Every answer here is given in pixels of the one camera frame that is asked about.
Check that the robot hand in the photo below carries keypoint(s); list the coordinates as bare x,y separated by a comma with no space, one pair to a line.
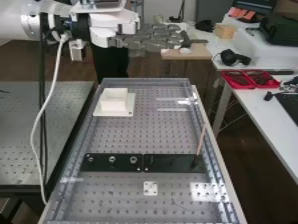
113,28

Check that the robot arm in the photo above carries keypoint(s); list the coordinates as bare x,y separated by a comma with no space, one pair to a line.
20,18

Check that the white mouse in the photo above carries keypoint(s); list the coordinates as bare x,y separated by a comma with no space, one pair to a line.
185,50

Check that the clear box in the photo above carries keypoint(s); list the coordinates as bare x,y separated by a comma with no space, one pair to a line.
146,81

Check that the wooden desk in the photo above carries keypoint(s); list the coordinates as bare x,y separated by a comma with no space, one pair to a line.
186,56

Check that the small white box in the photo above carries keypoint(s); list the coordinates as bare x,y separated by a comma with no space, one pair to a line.
114,100

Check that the small cardboard box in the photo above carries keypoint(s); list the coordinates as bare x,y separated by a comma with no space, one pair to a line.
223,31

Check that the black headphones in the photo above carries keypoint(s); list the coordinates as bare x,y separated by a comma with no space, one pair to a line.
232,57

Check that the red tray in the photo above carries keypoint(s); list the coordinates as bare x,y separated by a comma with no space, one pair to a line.
263,78
238,80

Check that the black bag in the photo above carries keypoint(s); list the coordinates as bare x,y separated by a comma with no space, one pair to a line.
280,30

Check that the thin stick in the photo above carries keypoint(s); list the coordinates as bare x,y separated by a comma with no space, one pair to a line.
200,140

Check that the small black device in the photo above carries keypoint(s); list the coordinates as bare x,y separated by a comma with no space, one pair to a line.
267,96

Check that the black plate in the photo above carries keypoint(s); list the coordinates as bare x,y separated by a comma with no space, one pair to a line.
167,163

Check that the long white desk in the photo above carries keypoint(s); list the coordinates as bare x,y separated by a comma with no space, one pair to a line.
266,126

